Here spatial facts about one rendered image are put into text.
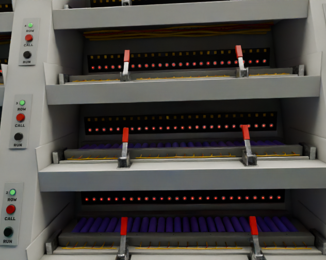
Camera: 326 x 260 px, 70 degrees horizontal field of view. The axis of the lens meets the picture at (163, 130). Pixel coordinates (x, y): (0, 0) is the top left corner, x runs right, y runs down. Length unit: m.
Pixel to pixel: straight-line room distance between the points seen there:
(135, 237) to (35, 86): 0.40
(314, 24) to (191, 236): 0.54
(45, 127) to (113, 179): 0.20
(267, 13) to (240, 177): 0.38
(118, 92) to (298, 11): 0.46
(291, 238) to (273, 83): 0.34
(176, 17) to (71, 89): 0.30
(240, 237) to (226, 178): 0.14
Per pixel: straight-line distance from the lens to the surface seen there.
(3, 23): 0.74
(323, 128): 0.60
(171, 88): 0.52
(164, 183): 0.49
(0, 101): 0.66
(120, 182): 0.50
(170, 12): 0.62
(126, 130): 0.53
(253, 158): 0.52
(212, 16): 0.62
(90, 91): 0.55
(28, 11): 0.71
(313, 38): 0.65
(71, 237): 0.61
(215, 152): 0.56
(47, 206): 0.61
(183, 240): 0.57
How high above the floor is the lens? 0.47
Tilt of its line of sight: 11 degrees up
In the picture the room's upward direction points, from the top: 1 degrees counter-clockwise
